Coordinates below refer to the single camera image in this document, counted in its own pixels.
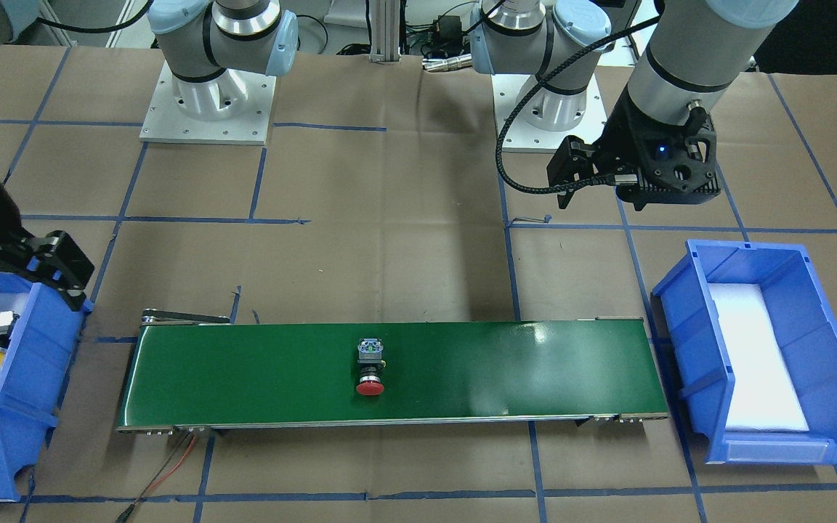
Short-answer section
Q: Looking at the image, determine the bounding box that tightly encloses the red push button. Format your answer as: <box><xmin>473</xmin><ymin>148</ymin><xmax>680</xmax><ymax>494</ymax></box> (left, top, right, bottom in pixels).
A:
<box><xmin>355</xmin><ymin>338</ymin><xmax>386</xmax><ymax>397</ymax></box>

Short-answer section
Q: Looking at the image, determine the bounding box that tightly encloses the white foam pad far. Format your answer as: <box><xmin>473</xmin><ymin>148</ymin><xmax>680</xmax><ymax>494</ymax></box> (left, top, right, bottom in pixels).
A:
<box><xmin>708</xmin><ymin>283</ymin><xmax>809</xmax><ymax>431</ymax></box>

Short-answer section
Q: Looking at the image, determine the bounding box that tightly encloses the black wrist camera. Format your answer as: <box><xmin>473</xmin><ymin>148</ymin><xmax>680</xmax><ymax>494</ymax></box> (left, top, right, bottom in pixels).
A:
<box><xmin>546</xmin><ymin>135</ymin><xmax>640</xmax><ymax>208</ymax></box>

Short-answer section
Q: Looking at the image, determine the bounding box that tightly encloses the green conveyor belt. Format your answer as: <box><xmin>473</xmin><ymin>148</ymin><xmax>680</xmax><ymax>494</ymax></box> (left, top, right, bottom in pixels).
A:
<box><xmin>116</xmin><ymin>318</ymin><xmax>668</xmax><ymax>433</ymax></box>

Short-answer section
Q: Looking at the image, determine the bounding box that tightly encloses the far blue plastic bin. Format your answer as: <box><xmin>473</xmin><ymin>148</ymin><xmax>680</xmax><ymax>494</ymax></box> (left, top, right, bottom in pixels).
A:
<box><xmin>653</xmin><ymin>239</ymin><xmax>837</xmax><ymax>466</ymax></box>

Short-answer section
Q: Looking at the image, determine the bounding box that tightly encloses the aluminium frame post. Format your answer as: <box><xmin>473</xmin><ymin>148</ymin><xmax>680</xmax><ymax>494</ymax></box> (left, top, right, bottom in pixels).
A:
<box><xmin>366</xmin><ymin>1</ymin><xmax>405</xmax><ymax>63</ymax></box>

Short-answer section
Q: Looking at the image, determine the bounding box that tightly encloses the near blue plastic bin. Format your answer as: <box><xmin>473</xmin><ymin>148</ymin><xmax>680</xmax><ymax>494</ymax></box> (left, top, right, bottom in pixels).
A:
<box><xmin>0</xmin><ymin>272</ymin><xmax>93</xmax><ymax>502</ymax></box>

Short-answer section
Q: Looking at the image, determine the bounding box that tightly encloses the blue plastic bin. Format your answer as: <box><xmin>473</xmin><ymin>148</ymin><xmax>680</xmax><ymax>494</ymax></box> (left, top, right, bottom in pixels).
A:
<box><xmin>653</xmin><ymin>239</ymin><xmax>837</xmax><ymax>466</ymax></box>
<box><xmin>0</xmin><ymin>272</ymin><xmax>93</xmax><ymax>502</ymax></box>

